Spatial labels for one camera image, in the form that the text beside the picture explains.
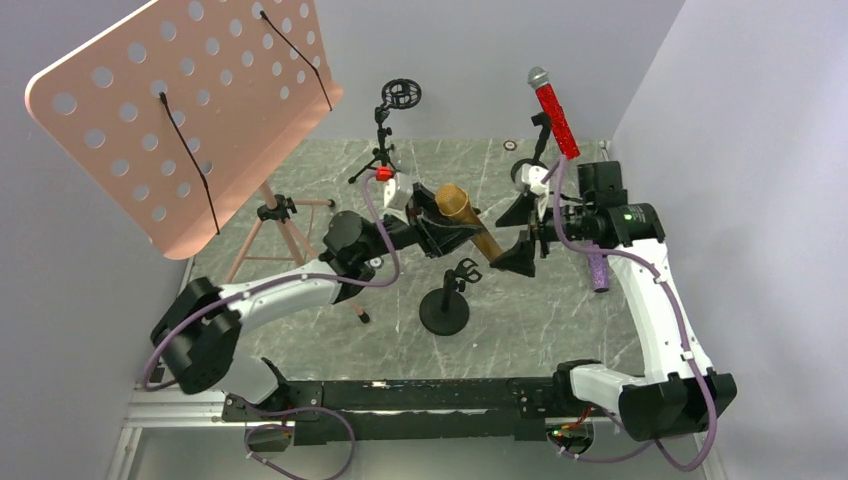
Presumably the gold microphone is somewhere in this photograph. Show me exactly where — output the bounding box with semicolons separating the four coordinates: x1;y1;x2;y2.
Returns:
435;183;503;262

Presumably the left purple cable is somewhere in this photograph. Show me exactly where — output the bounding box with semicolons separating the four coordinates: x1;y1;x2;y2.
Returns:
140;173;402;480

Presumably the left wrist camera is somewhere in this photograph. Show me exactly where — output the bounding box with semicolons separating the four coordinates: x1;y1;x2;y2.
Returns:
376;166;414;212

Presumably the pink perforated music stand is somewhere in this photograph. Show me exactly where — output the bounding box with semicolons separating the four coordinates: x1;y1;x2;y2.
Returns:
24;0;348;307

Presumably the black tripod shock mount stand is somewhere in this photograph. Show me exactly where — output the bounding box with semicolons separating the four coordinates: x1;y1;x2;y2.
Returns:
348;78;422;184

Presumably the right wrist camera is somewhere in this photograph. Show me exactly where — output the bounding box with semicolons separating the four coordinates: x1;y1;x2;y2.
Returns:
512;162;550;196

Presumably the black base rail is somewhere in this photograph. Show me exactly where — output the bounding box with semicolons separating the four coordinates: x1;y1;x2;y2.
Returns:
221;376;598;446

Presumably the black round mic stand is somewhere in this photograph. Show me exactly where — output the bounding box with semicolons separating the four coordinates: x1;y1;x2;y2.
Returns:
510;112;552;182
419;258;482;336

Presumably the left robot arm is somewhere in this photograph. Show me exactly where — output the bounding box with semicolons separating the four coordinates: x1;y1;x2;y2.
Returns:
144;184;483;404

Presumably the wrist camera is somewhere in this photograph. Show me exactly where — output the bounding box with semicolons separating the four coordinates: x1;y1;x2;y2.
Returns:
512;162;550;196
376;166;414;212

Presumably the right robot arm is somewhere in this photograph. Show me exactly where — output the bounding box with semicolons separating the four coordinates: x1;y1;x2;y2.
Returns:
490;159;737;441

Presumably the red glitter microphone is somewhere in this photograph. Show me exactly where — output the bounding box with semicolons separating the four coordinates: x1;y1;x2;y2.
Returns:
527;66;580;160

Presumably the purple glitter microphone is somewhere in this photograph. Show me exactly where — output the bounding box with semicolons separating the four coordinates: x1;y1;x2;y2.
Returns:
587;253;610;293

